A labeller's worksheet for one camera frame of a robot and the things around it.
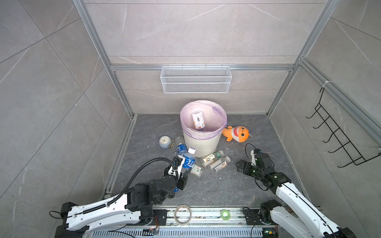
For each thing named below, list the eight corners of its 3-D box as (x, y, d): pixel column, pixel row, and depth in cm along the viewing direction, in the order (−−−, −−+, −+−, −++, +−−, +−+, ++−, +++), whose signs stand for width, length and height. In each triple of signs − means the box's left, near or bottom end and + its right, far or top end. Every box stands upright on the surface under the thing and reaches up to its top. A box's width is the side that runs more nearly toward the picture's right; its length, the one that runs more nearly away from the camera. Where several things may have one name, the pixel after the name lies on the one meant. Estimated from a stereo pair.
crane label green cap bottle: (204, 167, 92) (204, 164, 88) (200, 163, 94) (201, 159, 90) (223, 156, 97) (224, 152, 93) (220, 152, 99) (221, 148, 95)
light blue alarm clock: (159, 148, 101) (158, 145, 98) (161, 139, 106) (160, 136, 103) (170, 148, 101) (170, 145, 98) (171, 139, 106) (171, 136, 103)
